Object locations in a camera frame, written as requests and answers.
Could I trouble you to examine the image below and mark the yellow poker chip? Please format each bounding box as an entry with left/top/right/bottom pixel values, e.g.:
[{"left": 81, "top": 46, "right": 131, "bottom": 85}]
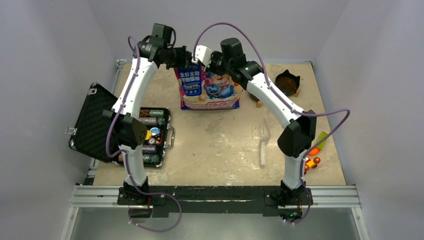
[{"left": 145, "top": 130, "right": 152, "bottom": 141}]

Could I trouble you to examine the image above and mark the orange curved toy piece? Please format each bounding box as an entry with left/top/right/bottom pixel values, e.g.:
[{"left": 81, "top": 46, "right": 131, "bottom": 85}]
[{"left": 308, "top": 147, "right": 321, "bottom": 156}]

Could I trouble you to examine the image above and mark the black cat bowl left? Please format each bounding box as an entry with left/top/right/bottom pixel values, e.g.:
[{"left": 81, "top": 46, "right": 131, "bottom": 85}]
[{"left": 248, "top": 93, "right": 259, "bottom": 102}]

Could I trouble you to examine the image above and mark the black poker chip case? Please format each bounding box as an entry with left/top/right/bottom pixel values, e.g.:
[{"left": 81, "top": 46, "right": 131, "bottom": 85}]
[{"left": 69, "top": 82, "right": 173, "bottom": 168}]

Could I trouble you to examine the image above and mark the clear plastic scoop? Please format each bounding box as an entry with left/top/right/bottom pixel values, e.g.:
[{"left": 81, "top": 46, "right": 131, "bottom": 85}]
[{"left": 259, "top": 118, "right": 271, "bottom": 168}]

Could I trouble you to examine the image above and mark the aluminium corner rail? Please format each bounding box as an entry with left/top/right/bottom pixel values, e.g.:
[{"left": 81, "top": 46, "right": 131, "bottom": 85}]
[{"left": 111, "top": 59, "right": 127, "bottom": 94}]

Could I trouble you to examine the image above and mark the green toy brick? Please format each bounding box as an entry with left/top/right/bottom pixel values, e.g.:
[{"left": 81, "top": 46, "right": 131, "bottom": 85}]
[{"left": 316, "top": 131, "right": 328, "bottom": 151}]

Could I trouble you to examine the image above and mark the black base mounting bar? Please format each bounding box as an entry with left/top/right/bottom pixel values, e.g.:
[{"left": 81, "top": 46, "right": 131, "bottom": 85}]
[{"left": 116, "top": 185, "right": 313, "bottom": 219}]

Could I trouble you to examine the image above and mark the blue dealer chip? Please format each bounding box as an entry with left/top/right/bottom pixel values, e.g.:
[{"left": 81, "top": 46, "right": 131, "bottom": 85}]
[{"left": 149, "top": 127, "right": 161, "bottom": 136}]

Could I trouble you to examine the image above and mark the black cat bowl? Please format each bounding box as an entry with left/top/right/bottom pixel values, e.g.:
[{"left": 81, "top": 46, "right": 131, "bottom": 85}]
[
  {"left": 248, "top": 93, "right": 259, "bottom": 102},
  {"left": 274, "top": 69, "right": 301, "bottom": 97}
]

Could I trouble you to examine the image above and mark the red toy brick bus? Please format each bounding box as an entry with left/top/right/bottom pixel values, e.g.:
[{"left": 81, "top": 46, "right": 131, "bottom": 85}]
[{"left": 304, "top": 156, "right": 321, "bottom": 174}]

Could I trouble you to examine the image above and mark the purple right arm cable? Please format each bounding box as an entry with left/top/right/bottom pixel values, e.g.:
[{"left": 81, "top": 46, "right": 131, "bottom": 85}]
[{"left": 192, "top": 22, "right": 351, "bottom": 226}]

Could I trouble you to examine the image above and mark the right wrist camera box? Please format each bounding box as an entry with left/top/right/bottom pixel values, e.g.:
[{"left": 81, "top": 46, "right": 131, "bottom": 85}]
[{"left": 191, "top": 45, "right": 214, "bottom": 68}]

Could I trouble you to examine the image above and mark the aluminium front rail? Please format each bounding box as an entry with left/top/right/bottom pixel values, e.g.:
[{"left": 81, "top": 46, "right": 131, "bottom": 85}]
[{"left": 59, "top": 185, "right": 370, "bottom": 240}]

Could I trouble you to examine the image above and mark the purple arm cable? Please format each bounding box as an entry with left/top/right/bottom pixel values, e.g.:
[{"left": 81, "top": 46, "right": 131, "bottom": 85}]
[
  {"left": 192, "top": 22, "right": 351, "bottom": 226},
  {"left": 105, "top": 35, "right": 183, "bottom": 233}
]

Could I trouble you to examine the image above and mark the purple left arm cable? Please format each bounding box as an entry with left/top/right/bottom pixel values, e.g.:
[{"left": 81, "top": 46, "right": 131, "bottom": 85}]
[{"left": 105, "top": 35, "right": 183, "bottom": 233}]

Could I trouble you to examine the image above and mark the black cat bowl right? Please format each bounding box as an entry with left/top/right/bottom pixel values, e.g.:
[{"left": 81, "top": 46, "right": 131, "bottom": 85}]
[{"left": 274, "top": 69, "right": 301, "bottom": 97}]

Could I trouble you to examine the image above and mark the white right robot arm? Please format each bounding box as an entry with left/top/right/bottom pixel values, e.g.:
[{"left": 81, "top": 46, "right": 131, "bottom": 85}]
[{"left": 195, "top": 37, "right": 317, "bottom": 204}]

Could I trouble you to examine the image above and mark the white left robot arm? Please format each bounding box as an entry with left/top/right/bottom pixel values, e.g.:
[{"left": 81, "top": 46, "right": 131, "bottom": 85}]
[{"left": 102, "top": 23, "right": 192, "bottom": 205}]

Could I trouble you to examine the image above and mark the pink pet food bag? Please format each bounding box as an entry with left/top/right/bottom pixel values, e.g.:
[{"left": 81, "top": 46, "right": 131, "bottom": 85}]
[{"left": 174, "top": 64, "right": 243, "bottom": 111}]

